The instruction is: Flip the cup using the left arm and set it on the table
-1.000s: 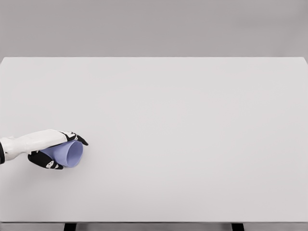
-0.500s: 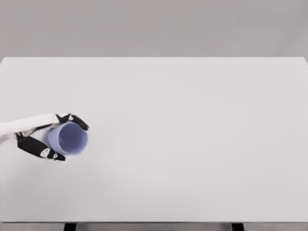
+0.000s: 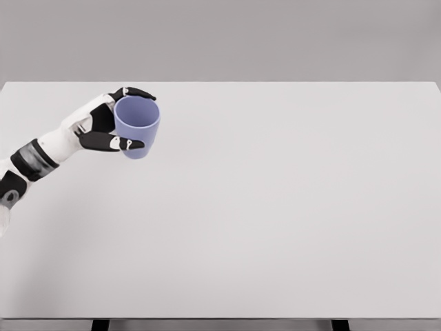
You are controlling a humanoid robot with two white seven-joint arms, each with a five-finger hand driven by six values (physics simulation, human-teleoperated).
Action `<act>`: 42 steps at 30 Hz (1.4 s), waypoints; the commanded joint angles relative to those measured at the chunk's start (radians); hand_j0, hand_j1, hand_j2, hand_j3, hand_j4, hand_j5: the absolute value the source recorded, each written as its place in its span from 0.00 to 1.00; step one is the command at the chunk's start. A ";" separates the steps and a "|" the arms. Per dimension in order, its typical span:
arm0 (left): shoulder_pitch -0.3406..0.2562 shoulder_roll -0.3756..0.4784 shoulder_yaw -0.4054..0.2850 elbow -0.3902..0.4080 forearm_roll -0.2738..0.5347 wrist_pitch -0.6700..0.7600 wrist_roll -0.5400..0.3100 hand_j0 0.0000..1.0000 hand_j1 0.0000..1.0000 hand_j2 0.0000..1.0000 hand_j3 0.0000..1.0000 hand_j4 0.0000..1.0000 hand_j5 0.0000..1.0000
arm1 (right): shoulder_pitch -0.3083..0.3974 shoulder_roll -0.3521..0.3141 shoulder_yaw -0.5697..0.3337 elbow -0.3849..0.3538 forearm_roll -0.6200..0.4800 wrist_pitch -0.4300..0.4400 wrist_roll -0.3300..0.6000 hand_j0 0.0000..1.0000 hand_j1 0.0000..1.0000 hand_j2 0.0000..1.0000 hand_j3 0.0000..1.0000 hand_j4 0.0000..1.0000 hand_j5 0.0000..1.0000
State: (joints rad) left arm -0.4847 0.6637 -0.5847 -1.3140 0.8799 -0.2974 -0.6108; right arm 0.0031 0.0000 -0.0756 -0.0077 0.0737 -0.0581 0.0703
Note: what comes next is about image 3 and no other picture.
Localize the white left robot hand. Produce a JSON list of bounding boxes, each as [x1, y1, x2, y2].
[[61, 86, 157, 153]]

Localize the blue plastic cup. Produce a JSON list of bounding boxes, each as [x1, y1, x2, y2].
[[113, 95, 161, 161]]

